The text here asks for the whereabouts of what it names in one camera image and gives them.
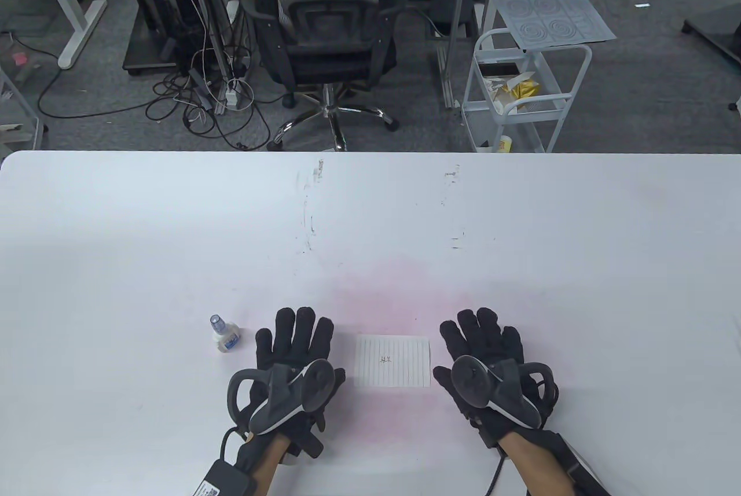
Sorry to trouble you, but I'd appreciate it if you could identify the black floor platform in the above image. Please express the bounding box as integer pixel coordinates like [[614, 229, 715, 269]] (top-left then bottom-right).
[[682, 3, 741, 68]]

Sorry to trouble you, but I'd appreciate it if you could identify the tangle of floor cables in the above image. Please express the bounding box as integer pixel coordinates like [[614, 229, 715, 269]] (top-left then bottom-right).
[[38, 27, 273, 152]]

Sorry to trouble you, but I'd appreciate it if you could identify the yellow packet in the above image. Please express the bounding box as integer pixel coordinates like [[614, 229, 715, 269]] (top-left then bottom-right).
[[498, 72, 542, 100]]

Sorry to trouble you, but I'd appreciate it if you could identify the person's right forearm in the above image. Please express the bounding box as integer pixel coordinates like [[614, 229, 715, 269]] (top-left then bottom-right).
[[501, 432, 579, 496]]

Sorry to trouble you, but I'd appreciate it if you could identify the white rolling cart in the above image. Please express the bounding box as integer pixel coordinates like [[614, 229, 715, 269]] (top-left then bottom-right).
[[460, 27, 593, 153]]

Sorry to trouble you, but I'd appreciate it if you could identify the black box on floor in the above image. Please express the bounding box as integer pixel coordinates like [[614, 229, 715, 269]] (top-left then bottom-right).
[[431, 0, 475, 28]]

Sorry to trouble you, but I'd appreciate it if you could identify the person's left forearm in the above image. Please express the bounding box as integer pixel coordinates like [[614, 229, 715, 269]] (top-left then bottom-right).
[[246, 435, 290, 496]]

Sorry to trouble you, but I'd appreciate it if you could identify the person's right hand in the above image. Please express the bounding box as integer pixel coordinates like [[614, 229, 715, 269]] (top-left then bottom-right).
[[433, 308, 559, 450]]

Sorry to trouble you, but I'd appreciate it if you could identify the black desk with white leg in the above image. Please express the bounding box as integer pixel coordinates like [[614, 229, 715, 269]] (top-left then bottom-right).
[[30, 0, 128, 69]]

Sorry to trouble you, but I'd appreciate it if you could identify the black and white controller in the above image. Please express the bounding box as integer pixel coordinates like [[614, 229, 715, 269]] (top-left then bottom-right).
[[450, 354, 559, 430], [227, 360, 336, 436]]

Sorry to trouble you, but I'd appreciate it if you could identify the grey sheet with circle patterns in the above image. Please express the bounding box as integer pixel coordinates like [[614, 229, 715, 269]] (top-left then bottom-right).
[[483, 0, 618, 52]]

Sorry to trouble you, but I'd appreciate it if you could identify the lined paper with black text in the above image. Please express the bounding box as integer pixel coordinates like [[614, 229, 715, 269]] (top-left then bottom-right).
[[354, 335, 432, 388]]

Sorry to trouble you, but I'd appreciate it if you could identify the black mesh office chair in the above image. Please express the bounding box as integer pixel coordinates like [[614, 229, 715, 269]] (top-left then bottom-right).
[[237, 0, 409, 152]]

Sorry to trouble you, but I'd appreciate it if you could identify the black glove cable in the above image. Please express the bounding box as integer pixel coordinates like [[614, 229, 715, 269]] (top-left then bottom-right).
[[489, 453, 507, 496], [219, 428, 244, 462]]

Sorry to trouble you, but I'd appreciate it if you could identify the person's left hand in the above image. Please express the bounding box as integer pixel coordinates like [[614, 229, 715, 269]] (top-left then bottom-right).
[[240, 305, 347, 460]]

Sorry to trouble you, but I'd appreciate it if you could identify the grey metal rack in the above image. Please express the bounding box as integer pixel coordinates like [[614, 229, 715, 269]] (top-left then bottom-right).
[[0, 65, 47, 150]]

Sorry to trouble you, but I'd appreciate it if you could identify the black wrist pack with label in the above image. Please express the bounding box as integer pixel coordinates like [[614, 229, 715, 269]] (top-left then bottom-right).
[[193, 458, 258, 496]]

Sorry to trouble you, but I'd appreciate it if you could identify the black rolling base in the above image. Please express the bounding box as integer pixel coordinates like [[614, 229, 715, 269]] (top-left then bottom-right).
[[123, 21, 192, 77]]

